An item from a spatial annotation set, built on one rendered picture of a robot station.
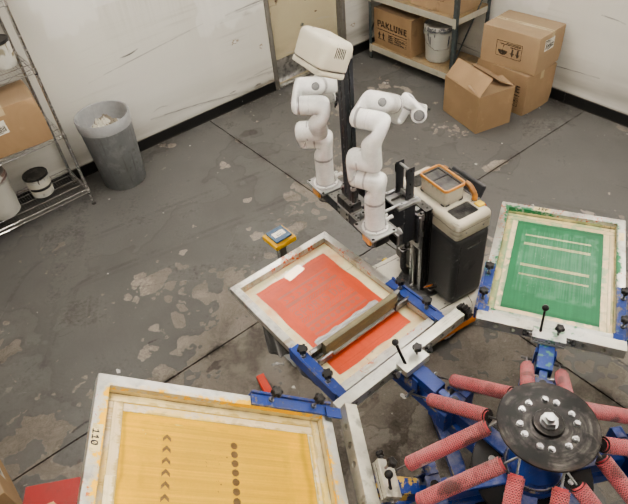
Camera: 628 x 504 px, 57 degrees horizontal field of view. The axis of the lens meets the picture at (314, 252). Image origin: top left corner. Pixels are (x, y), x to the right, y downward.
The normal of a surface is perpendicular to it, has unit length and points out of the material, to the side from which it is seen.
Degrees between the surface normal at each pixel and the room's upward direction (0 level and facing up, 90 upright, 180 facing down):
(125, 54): 90
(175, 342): 0
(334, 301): 0
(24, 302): 0
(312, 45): 64
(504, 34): 88
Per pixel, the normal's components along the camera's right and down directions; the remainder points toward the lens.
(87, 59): 0.62, 0.50
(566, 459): -0.09, -0.72
